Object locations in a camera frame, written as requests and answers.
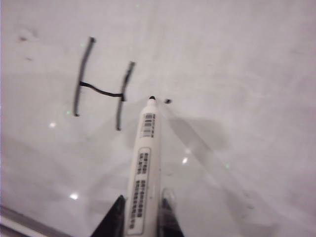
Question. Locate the aluminium whiteboard tray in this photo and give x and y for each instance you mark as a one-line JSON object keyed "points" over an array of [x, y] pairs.
{"points": [[22, 221]]}

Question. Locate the whiteboard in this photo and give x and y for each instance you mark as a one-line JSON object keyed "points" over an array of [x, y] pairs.
{"points": [[222, 61]]}

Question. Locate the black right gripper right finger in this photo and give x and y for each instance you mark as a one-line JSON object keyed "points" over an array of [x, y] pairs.
{"points": [[170, 217]]}

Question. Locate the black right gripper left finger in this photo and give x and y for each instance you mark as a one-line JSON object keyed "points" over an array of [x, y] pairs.
{"points": [[114, 219]]}

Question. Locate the white whiteboard marker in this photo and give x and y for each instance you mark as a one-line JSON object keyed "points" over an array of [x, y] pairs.
{"points": [[146, 153]]}

